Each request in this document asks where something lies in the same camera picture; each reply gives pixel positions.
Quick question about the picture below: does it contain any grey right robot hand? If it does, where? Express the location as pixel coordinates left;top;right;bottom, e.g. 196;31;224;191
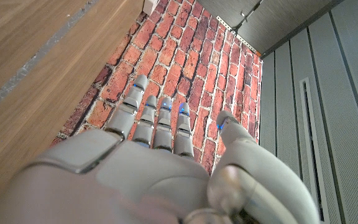
0;73;320;224

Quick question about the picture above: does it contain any brick print backdrop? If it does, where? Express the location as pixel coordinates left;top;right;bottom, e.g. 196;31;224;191
50;0;264;177

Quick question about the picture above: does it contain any grey tape outline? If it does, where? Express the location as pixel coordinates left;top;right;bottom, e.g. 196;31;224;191
0;0;101;122

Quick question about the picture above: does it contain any long ceiling slot vent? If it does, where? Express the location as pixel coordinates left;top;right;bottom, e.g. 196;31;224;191
299;77;326;222

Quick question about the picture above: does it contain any white perforated backdrop rail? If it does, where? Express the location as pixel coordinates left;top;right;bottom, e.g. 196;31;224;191
215;15;262;57

